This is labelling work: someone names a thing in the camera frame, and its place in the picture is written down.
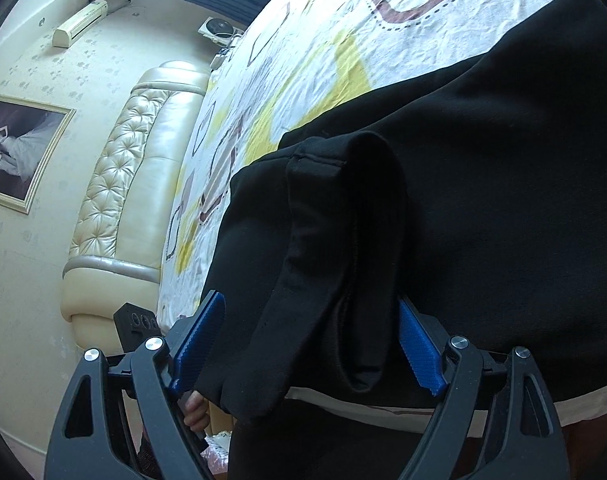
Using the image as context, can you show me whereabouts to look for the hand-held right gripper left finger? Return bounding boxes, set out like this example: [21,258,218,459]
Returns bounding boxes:
[48,290,226,480]

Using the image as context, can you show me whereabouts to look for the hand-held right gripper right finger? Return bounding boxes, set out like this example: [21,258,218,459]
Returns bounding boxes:
[396,297,569,480]

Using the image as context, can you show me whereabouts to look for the black pants with metal studs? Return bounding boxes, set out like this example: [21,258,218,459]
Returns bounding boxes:
[198,0,607,480]

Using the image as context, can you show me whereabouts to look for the person's left hand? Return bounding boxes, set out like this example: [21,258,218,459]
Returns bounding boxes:
[183,390,209,433]

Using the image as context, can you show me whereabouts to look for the pink patterned bag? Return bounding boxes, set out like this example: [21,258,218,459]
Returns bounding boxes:
[202,430,234,471]

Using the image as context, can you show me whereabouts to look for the cream tufted leather headboard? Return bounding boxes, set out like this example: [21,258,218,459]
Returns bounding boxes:
[60,60,211,356]

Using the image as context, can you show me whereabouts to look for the bed with patterned sheet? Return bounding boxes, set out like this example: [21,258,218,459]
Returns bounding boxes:
[156,0,607,436]

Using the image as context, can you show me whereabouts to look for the white box fan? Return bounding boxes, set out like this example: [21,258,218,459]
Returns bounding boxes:
[198,16,235,44]

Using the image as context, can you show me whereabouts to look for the framed wall photo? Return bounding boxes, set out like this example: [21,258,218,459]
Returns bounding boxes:
[0,94,77,213]

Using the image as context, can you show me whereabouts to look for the white wall air conditioner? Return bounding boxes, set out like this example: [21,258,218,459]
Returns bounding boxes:
[52,0,109,48]

